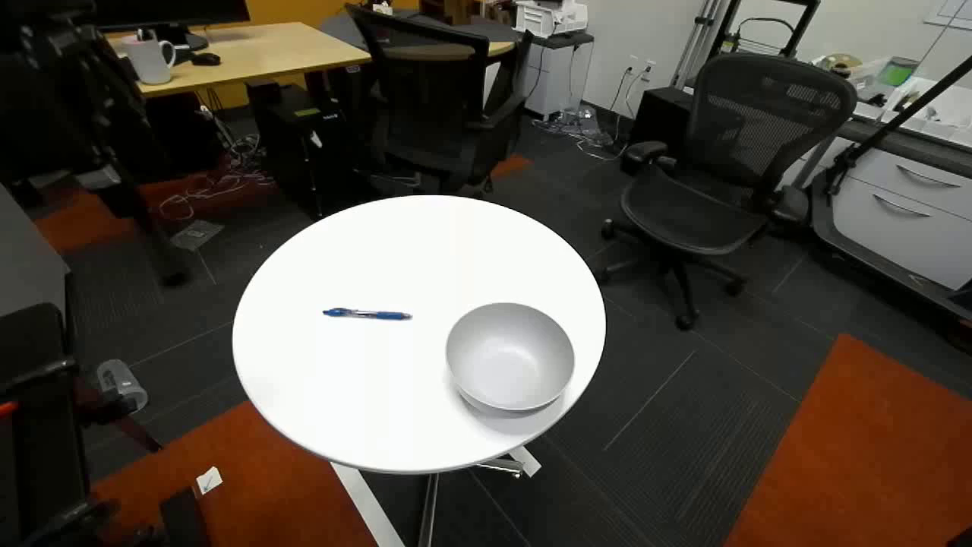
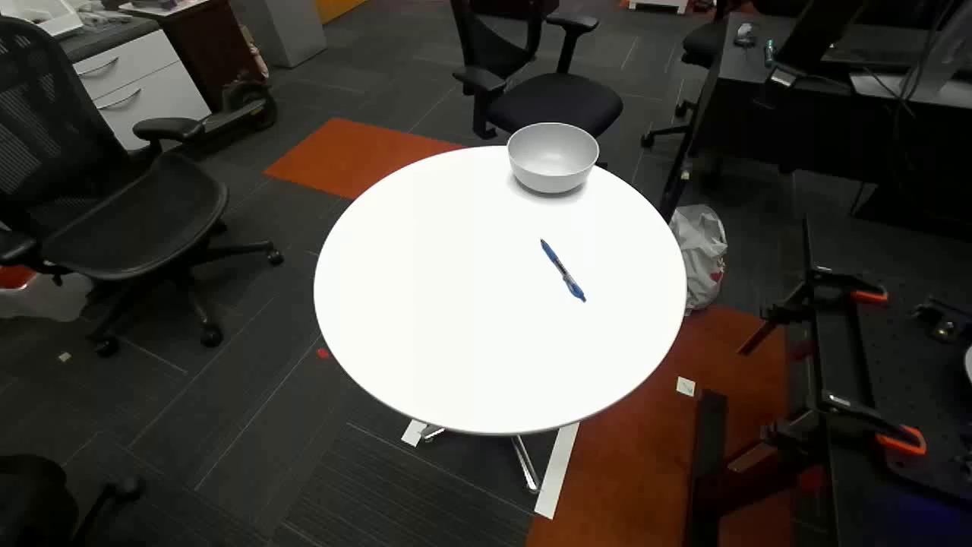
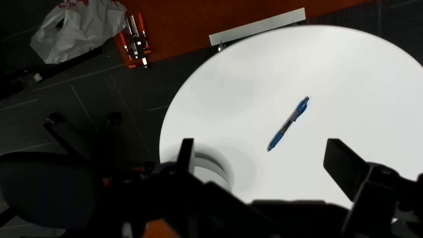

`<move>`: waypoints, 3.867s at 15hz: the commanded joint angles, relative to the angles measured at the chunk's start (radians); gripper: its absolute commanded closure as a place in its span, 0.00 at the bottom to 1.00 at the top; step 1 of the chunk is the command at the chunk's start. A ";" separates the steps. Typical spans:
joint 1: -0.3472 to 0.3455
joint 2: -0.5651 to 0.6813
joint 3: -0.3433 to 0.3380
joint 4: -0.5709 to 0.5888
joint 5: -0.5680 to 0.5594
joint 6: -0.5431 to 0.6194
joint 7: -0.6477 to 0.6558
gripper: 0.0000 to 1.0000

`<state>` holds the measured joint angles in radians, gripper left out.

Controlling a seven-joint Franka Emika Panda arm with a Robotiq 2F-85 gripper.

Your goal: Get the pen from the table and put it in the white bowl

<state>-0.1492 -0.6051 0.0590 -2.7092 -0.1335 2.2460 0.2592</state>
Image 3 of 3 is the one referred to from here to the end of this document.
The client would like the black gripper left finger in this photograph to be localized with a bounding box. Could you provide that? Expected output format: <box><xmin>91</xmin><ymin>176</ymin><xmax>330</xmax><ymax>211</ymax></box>
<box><xmin>176</xmin><ymin>138</ymin><xmax>195</xmax><ymax>175</ymax></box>

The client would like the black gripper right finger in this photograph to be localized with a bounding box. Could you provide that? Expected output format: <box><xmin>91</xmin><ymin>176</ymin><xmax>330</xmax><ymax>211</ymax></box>
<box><xmin>322</xmin><ymin>138</ymin><xmax>376</xmax><ymax>209</ymax></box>

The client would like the blue pen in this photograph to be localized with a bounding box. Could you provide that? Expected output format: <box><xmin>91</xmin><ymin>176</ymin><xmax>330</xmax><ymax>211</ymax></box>
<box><xmin>265</xmin><ymin>96</ymin><xmax>310</xmax><ymax>154</ymax></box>

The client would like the white bowl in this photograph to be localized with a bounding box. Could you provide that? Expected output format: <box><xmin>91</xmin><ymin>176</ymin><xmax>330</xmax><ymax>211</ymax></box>
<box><xmin>191</xmin><ymin>148</ymin><xmax>235</xmax><ymax>192</ymax></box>

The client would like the black mesh office chair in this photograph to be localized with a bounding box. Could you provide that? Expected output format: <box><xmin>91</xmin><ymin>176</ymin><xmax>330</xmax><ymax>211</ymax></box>
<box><xmin>0</xmin><ymin>111</ymin><xmax>156</xmax><ymax>232</ymax></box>

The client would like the white plastic bag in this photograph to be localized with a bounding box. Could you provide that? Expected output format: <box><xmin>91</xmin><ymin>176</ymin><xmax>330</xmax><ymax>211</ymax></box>
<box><xmin>29</xmin><ymin>0</ymin><xmax>129</xmax><ymax>66</ymax></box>

